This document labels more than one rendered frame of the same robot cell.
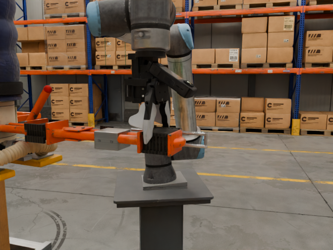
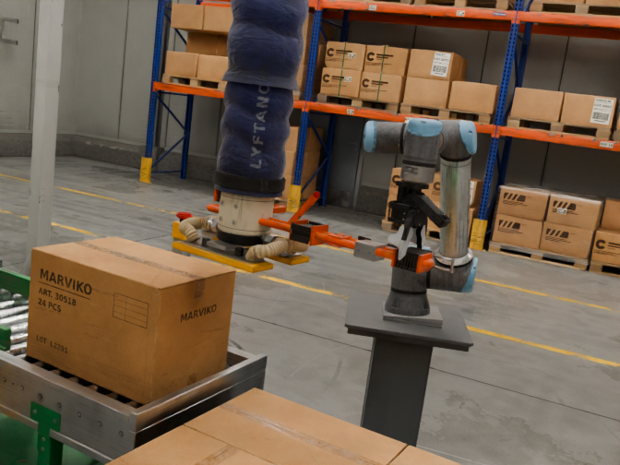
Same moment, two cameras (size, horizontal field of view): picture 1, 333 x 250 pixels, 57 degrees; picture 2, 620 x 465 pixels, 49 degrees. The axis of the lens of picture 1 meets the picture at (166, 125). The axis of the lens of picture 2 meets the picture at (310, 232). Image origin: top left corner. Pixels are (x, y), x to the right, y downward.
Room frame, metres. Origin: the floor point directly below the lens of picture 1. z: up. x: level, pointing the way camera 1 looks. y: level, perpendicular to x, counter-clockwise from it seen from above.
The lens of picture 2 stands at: (-1.14, -0.05, 1.56)
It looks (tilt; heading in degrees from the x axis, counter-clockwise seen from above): 10 degrees down; 11
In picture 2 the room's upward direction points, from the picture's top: 7 degrees clockwise
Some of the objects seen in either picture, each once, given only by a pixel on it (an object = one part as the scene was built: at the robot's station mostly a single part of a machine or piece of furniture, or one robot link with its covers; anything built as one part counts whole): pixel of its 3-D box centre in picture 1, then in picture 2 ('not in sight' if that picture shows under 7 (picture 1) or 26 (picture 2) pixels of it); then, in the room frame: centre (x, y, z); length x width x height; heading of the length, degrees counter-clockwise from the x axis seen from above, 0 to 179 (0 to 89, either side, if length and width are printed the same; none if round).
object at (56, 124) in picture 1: (47, 130); (308, 232); (0.85, 0.33, 1.19); 0.10 x 0.08 x 0.06; 157
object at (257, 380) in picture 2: not in sight; (204, 416); (0.96, 0.64, 0.47); 0.70 x 0.03 x 0.15; 162
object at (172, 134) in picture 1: (160, 141); (411, 259); (0.70, 0.01, 1.19); 0.08 x 0.07 x 0.05; 67
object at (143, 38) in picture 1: (149, 42); (416, 174); (0.73, 0.04, 1.42); 0.10 x 0.09 x 0.05; 156
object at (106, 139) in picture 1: (112, 138); (370, 250); (0.76, 0.14, 1.18); 0.07 x 0.07 x 0.04; 67
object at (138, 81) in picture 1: (147, 78); (410, 204); (0.73, 0.04, 1.33); 0.09 x 0.08 x 0.12; 66
